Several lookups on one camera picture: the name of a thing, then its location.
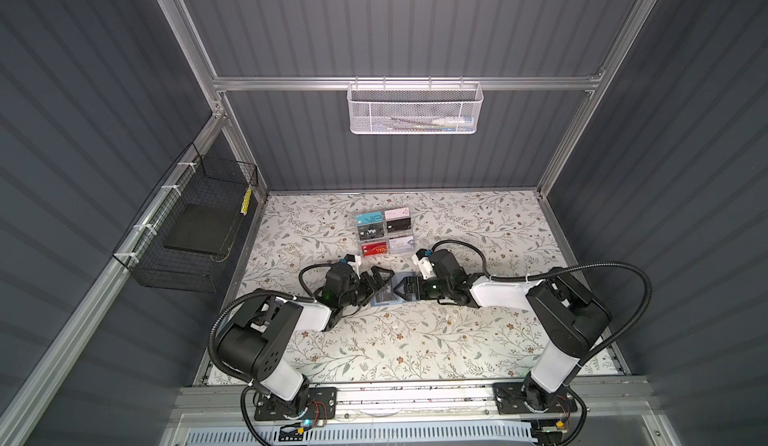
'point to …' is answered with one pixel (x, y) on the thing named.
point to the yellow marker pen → (246, 200)
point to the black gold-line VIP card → (401, 224)
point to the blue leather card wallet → (396, 299)
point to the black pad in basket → (202, 227)
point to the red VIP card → (376, 248)
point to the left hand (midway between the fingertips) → (389, 280)
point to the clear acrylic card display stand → (384, 233)
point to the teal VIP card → (374, 217)
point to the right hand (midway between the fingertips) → (407, 292)
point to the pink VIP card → (396, 213)
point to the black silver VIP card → (368, 231)
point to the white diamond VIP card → (404, 244)
